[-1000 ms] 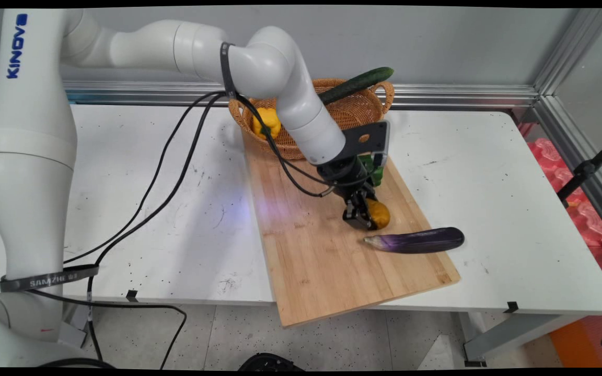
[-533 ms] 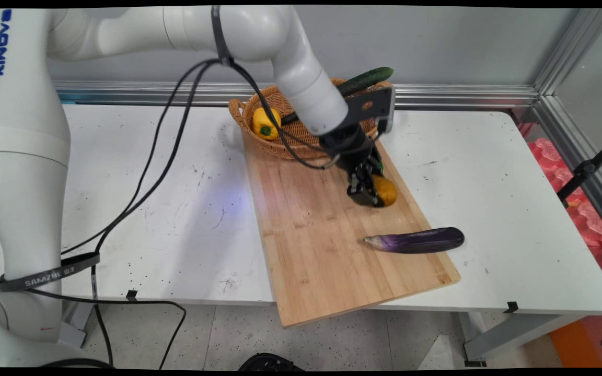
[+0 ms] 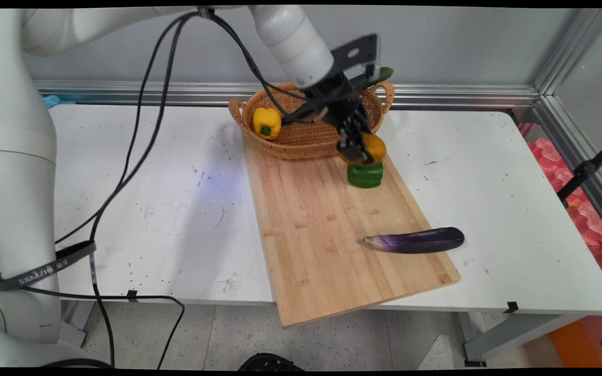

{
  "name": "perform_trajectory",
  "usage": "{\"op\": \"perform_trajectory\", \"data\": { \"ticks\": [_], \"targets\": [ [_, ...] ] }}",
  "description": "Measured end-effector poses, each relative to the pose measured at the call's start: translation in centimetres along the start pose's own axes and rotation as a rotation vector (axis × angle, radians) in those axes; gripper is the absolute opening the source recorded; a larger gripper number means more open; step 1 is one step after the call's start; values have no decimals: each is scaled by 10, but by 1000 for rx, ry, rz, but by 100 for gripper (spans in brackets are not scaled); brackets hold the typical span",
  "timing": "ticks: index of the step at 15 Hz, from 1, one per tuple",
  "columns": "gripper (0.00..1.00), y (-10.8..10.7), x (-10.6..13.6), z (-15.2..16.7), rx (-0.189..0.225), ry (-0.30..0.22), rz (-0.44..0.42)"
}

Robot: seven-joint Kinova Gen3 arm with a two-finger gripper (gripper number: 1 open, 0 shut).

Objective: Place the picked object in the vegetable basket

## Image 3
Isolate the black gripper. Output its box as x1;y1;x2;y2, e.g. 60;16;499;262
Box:
305;72;374;163

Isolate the orange bell pepper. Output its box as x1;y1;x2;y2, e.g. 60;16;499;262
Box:
337;132;387;166

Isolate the green bell pepper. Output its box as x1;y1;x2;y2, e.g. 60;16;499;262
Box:
346;161;385;189

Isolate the woven wicker basket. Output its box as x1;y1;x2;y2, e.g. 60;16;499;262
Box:
228;80;396;160

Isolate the green cucumber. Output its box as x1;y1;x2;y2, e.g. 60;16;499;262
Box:
350;66;395;90

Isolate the yellow bell pepper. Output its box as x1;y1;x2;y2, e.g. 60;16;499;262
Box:
252;107;282;140

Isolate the wooden cutting board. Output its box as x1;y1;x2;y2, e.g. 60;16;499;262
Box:
241;125;462;328

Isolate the purple eggplant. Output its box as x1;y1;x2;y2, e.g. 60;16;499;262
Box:
362;227;466;255

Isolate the pink plastic packaging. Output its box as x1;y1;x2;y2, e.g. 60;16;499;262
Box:
518;122;602;248

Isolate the black tripod stand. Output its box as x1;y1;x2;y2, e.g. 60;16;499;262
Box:
557;133;602;208

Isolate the black round floor object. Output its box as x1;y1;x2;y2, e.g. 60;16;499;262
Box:
238;352;304;372

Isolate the grey table leg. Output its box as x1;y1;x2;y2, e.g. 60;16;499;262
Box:
460;312;589;368

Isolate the blue plastic item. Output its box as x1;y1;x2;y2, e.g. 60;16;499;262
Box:
43;94;78;109

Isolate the aluminium frame rail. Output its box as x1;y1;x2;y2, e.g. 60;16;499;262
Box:
33;7;602;246

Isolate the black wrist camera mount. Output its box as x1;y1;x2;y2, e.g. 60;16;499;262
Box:
331;33;381;80

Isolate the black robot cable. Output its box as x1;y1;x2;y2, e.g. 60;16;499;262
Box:
90;7;312;285
54;9;333;368

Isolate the black printed strap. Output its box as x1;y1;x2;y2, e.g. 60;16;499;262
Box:
0;240;98;292

